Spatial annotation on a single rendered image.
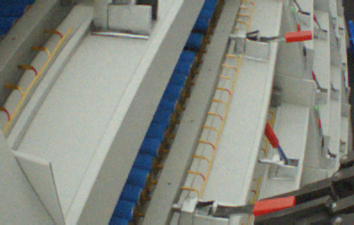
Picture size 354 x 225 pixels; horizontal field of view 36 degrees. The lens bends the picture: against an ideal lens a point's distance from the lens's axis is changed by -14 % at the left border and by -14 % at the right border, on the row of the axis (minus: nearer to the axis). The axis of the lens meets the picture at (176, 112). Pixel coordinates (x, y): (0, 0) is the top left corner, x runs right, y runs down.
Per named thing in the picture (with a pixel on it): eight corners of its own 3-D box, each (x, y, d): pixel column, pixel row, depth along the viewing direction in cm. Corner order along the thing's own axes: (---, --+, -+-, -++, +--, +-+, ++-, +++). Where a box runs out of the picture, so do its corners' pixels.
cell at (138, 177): (85, 166, 55) (152, 181, 53) (78, 179, 53) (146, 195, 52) (82, 151, 53) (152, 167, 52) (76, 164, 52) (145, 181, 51)
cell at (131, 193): (78, 180, 53) (146, 197, 52) (71, 194, 52) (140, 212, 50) (75, 166, 52) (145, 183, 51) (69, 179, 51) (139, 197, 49)
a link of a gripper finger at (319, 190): (330, 185, 44) (331, 179, 45) (256, 205, 47) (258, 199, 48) (338, 207, 46) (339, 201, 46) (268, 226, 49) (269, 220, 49)
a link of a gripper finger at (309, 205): (337, 216, 45) (336, 222, 44) (266, 237, 48) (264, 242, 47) (329, 195, 43) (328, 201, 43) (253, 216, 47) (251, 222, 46)
